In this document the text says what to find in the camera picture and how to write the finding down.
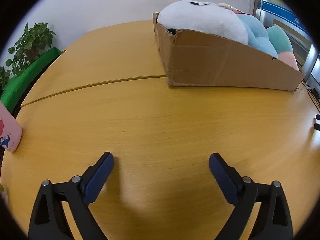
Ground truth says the brown cardboard box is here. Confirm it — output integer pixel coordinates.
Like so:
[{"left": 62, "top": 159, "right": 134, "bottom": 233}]
[{"left": 152, "top": 12, "right": 306, "bottom": 92}]

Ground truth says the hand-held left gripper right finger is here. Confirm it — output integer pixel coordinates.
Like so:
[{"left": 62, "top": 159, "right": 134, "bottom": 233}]
[{"left": 209, "top": 152, "right": 293, "bottom": 240}]

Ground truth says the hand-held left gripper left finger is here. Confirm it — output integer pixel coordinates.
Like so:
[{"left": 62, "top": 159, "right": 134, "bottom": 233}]
[{"left": 28, "top": 151, "right": 115, "bottom": 240}]

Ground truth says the black cable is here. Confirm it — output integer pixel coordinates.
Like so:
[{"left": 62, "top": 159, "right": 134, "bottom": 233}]
[{"left": 301, "top": 79, "right": 320, "bottom": 111}]

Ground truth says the green potted plant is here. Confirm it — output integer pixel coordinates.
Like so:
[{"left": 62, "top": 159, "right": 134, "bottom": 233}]
[{"left": 0, "top": 22, "right": 57, "bottom": 90}]

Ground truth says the blue window banner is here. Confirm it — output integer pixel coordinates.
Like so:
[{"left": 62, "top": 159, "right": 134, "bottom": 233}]
[{"left": 260, "top": 0, "right": 310, "bottom": 33}]

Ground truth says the green board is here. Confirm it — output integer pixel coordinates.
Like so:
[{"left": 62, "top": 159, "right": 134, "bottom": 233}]
[{"left": 0, "top": 48, "right": 63, "bottom": 113}]

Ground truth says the pink plush toy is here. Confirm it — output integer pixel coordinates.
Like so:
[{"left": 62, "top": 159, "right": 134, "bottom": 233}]
[{"left": 217, "top": 3, "right": 252, "bottom": 16}]

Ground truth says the pig plush with teal hood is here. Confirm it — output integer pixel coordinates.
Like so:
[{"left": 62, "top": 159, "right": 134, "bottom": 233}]
[{"left": 265, "top": 26, "right": 300, "bottom": 71}]

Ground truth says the light blue plush toy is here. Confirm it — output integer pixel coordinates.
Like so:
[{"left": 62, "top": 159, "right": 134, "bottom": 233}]
[{"left": 236, "top": 14, "right": 279, "bottom": 58}]

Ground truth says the white plush toy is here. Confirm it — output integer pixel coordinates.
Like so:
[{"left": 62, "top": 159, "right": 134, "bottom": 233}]
[{"left": 158, "top": 0, "right": 249, "bottom": 46}]

